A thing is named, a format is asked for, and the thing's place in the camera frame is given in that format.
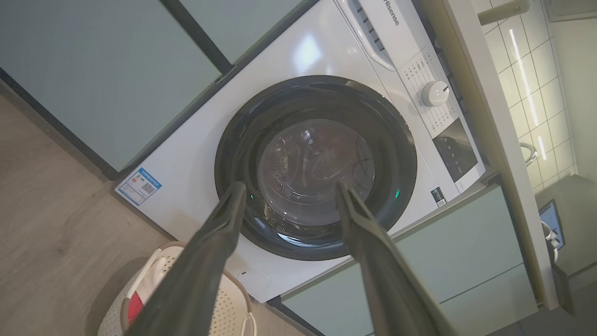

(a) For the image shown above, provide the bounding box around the grey-blue cabinet panel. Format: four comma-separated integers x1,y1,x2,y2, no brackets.
0,0,222,172

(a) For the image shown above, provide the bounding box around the white countertop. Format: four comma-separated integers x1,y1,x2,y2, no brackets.
420,0,560,311

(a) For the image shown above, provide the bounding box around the white washing machine dial knob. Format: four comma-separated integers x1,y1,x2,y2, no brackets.
421,81,450,107

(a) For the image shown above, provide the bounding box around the blue energy label sticker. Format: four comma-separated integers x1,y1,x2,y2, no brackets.
117,167,162,207

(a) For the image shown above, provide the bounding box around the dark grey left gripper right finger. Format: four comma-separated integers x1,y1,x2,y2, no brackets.
336,181,458,336

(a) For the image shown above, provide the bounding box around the white front-load washing machine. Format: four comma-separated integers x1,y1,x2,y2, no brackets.
115,0,486,304

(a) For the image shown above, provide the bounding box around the washing machine glass door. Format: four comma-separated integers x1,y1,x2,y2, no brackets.
215,75,418,261

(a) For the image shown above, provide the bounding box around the black washing machine display panel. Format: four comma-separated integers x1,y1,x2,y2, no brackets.
432,118,479,182

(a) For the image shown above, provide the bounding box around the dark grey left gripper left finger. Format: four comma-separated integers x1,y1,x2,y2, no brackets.
125,181,247,336

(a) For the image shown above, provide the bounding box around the chrome sink faucet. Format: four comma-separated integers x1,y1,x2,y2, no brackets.
520,142,538,166

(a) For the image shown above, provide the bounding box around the white detergent drawer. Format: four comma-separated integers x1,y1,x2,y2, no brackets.
336,0,397,73

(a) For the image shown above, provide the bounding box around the red and white garment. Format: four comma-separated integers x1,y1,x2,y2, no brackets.
146,257,169,299
127,293,144,323

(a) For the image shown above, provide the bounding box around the cream perforated laundry basket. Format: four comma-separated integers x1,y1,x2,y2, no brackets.
97,241,257,336

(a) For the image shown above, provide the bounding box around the light teal cabinet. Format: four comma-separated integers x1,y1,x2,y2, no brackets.
282,184,524,336

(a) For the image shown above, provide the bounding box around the round white filter cover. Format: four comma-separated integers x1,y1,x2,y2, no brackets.
236,270,271,292

